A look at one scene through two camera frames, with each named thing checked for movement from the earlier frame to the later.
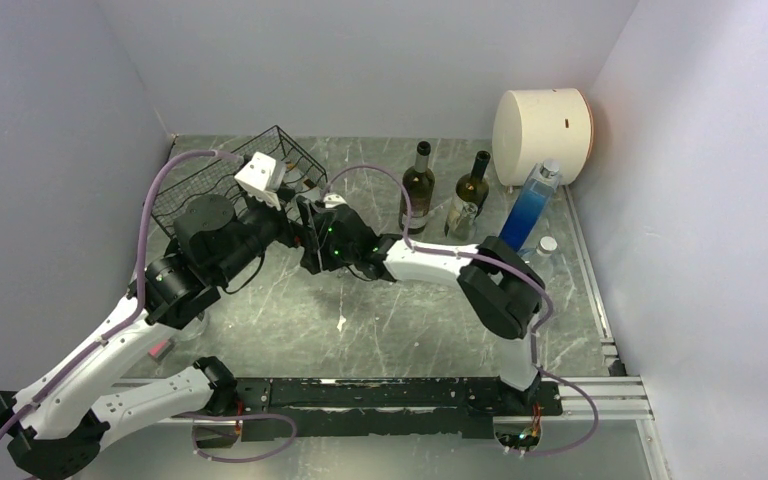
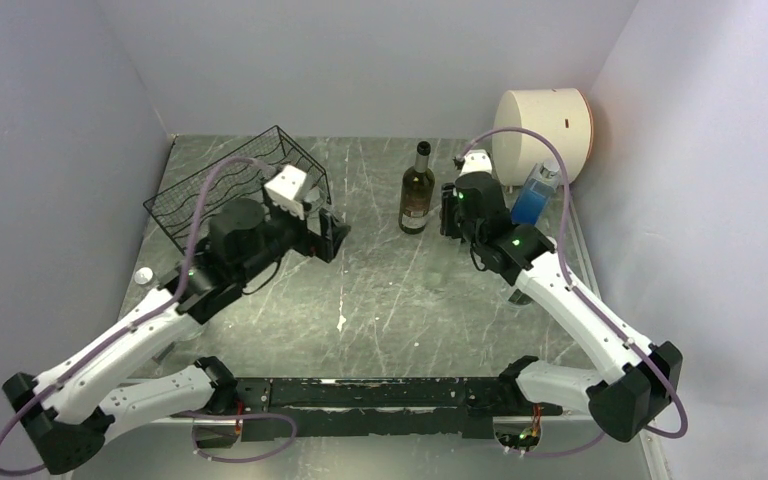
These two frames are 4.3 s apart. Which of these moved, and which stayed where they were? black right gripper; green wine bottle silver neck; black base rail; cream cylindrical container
Moved: black right gripper
Stayed: cream cylindrical container; black base rail; green wine bottle silver neck
